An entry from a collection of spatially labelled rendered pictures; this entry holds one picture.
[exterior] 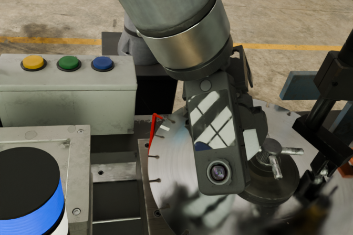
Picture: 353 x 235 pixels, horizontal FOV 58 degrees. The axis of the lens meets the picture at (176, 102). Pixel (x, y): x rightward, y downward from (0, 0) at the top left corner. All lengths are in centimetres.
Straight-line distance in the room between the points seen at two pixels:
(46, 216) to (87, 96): 50
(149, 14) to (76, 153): 34
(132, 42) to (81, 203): 59
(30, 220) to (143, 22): 15
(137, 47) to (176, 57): 70
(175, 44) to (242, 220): 26
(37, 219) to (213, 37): 18
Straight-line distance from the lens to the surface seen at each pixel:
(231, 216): 44
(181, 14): 24
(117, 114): 72
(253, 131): 38
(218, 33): 27
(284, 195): 47
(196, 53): 26
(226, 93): 30
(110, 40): 109
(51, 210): 20
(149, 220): 53
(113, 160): 71
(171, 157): 47
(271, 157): 45
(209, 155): 30
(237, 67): 35
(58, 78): 68
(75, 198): 49
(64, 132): 57
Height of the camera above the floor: 131
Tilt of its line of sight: 41 degrees down
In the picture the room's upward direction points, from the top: 11 degrees clockwise
